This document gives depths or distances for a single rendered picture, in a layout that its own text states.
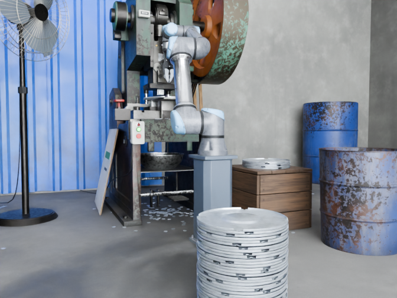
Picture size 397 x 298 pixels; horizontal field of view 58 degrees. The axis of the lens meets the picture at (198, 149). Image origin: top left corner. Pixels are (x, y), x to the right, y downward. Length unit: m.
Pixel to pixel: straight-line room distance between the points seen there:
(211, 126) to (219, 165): 0.19
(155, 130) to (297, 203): 0.96
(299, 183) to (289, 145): 2.38
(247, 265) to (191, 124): 0.84
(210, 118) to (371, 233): 0.91
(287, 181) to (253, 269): 1.09
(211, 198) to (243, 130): 2.47
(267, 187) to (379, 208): 0.57
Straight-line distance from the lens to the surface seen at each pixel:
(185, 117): 1.72
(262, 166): 2.16
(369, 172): 1.79
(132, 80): 2.69
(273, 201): 2.06
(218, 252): 1.10
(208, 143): 1.75
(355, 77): 5.27
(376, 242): 1.87
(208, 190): 1.74
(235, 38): 2.42
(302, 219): 2.21
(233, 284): 1.10
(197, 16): 2.97
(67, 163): 3.57
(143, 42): 2.44
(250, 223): 1.12
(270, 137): 4.35
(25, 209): 2.59
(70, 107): 3.56
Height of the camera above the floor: 0.57
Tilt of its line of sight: 3 degrees down
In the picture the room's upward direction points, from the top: straight up
